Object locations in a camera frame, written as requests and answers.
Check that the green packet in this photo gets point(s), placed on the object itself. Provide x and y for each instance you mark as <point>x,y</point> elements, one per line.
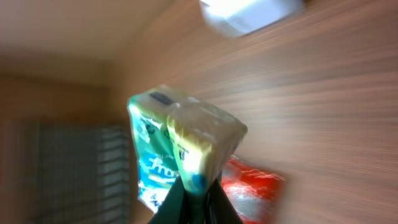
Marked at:
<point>176,135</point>

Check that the red snack bag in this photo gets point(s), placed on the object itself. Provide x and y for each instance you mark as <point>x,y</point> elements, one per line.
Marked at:
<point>253,192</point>

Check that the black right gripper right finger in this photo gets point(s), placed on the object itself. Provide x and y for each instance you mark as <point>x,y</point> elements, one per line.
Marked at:
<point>219,209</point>

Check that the grey plastic shopping basket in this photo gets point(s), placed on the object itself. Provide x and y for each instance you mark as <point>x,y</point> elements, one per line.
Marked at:
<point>63,173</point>

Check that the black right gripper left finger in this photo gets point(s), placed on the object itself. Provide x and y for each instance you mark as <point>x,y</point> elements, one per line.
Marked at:
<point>174,209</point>

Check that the white barcode scanner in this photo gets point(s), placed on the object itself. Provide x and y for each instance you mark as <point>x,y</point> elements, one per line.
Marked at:
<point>236,18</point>

